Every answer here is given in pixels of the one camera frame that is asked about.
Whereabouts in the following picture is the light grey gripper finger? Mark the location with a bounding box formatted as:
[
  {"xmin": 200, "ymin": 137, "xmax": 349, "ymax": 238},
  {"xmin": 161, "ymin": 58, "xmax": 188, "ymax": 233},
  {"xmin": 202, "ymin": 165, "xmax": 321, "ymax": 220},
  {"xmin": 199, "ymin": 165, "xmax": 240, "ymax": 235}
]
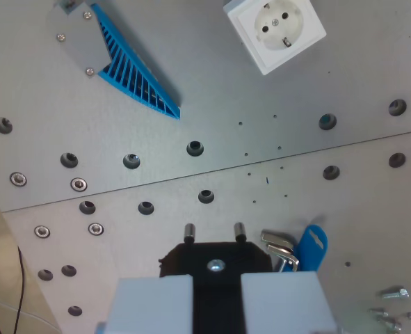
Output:
[
  {"xmin": 240, "ymin": 271, "xmax": 339, "ymax": 334},
  {"xmin": 95, "ymin": 274, "xmax": 195, "ymax": 334}
]

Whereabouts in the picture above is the black two-pin plug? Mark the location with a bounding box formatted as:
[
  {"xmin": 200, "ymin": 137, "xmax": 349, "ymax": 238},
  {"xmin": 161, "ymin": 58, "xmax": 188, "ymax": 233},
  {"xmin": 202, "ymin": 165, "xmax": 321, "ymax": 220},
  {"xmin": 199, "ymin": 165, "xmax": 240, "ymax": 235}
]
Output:
[{"xmin": 158, "ymin": 222, "xmax": 274, "ymax": 334}]

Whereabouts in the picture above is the silver hex key set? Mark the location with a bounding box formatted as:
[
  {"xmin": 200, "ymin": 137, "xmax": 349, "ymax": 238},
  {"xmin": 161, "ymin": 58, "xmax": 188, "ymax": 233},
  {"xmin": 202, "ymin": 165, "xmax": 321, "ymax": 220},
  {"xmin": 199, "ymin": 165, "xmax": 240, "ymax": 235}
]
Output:
[{"xmin": 260, "ymin": 229, "xmax": 300, "ymax": 273}]

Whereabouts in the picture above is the blue plastic hanger tag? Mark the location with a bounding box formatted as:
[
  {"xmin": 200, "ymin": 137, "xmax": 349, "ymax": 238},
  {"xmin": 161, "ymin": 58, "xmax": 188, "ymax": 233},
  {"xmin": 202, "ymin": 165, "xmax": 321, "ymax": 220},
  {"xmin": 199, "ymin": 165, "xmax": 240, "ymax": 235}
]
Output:
[{"xmin": 294, "ymin": 224, "xmax": 329, "ymax": 273}]

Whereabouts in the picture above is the blue finned plastic part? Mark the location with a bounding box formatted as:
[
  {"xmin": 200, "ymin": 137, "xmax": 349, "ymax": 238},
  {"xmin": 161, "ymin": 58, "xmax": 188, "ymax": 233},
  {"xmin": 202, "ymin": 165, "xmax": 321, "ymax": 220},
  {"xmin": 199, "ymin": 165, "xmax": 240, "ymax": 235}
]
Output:
[{"xmin": 89, "ymin": 1, "xmax": 182, "ymax": 121}]

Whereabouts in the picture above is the thin black cable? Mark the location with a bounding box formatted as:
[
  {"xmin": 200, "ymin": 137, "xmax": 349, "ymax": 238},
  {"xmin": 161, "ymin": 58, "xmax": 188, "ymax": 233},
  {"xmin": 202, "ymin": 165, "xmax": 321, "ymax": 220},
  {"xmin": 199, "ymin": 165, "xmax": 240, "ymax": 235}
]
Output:
[{"xmin": 13, "ymin": 244, "xmax": 26, "ymax": 334}]

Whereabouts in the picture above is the thin white cable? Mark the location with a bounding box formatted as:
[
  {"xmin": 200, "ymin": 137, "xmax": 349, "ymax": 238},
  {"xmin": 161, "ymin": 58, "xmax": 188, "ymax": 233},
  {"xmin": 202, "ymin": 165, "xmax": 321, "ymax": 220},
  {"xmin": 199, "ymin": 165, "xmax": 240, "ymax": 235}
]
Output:
[{"xmin": 0, "ymin": 287, "xmax": 58, "ymax": 330}]

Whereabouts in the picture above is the white wall socket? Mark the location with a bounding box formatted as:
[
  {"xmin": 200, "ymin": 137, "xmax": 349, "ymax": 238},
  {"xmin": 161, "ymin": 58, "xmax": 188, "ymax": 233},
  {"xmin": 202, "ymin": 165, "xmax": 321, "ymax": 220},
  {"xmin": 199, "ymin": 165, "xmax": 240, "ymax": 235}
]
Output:
[{"xmin": 223, "ymin": 0, "xmax": 328, "ymax": 76}]

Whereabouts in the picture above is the grey mounting bracket plate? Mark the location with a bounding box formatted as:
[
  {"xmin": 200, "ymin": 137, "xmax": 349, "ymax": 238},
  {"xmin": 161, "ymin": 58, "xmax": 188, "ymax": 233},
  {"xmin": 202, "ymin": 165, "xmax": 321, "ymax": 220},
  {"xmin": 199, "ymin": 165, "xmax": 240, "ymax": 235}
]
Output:
[{"xmin": 46, "ymin": 0, "xmax": 111, "ymax": 78}]

